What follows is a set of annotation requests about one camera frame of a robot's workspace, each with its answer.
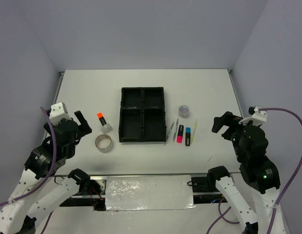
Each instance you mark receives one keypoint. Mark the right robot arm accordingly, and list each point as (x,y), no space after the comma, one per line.
(259,173)

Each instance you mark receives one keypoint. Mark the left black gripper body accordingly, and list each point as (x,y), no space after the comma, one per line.
(72,150)

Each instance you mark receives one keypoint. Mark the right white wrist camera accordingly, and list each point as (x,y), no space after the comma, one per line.
(256,117)

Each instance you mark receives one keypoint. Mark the pink cap black highlighter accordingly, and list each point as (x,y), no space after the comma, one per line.
(180,134)

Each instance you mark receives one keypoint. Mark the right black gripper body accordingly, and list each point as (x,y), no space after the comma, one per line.
(235,129)

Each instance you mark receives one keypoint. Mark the small clear tape roll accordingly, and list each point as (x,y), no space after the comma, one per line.
(106,128)

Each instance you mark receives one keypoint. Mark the green felt tip pen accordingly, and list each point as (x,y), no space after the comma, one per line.
(169,132)

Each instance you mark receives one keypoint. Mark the clear jar of pins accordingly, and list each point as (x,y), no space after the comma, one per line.
(183,111)

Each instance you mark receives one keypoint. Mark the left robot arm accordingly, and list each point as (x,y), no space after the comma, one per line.
(24,211)

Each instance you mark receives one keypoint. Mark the silver foil cover plate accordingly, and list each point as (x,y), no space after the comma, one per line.
(140,193)

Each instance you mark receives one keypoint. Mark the blue cap black highlighter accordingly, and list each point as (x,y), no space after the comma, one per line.
(188,136)

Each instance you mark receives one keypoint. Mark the yellow felt tip pen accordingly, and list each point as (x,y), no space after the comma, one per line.
(193,132)

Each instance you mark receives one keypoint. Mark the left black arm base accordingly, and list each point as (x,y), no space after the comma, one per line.
(92,196)

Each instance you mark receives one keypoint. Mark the orange cap black highlighter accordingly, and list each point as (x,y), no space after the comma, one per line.
(101,119)

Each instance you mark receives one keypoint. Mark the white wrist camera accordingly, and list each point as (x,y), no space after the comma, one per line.
(256,117)
(58,112)

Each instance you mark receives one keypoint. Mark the black four-compartment organizer tray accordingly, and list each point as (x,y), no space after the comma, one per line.
(142,115)

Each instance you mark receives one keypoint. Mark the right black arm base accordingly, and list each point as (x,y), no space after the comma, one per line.
(203,187)

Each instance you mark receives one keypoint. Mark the blue felt tip pen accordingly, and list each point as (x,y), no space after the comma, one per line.
(176,130)

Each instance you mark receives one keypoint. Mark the large tape roll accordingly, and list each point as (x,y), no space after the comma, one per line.
(104,143)

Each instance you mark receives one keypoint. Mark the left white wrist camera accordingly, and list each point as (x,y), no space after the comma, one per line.
(58,112)

